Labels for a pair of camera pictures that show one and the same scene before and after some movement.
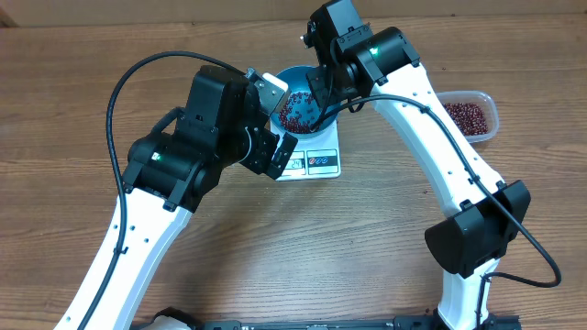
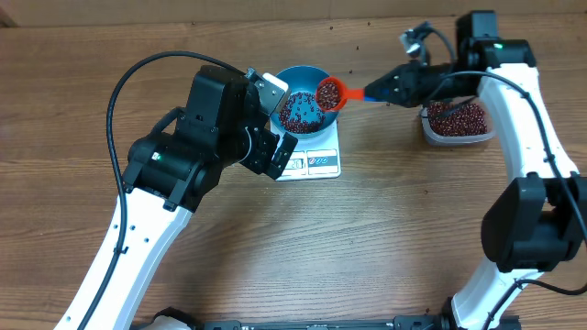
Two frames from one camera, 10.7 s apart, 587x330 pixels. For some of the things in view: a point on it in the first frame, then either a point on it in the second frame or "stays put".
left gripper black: (267, 145) stays put
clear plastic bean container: (474, 113) stays put
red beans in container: (468, 116) stays put
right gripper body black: (321, 85) to (396, 85)
